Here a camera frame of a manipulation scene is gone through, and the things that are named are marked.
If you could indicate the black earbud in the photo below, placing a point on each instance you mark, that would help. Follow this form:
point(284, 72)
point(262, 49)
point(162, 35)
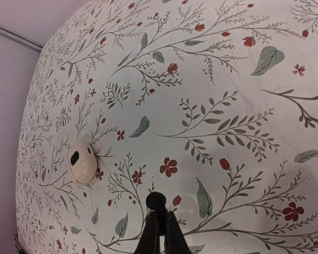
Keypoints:
point(156, 201)

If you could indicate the white earbud charging case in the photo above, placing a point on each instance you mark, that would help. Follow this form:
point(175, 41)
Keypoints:
point(82, 162)

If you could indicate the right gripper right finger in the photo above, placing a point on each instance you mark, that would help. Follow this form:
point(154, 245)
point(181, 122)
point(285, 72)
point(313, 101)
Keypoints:
point(174, 242)

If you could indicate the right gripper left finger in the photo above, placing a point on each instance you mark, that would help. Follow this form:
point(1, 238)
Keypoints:
point(149, 242)

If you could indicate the floral patterned table mat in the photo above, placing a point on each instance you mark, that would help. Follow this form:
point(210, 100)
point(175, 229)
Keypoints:
point(214, 104)

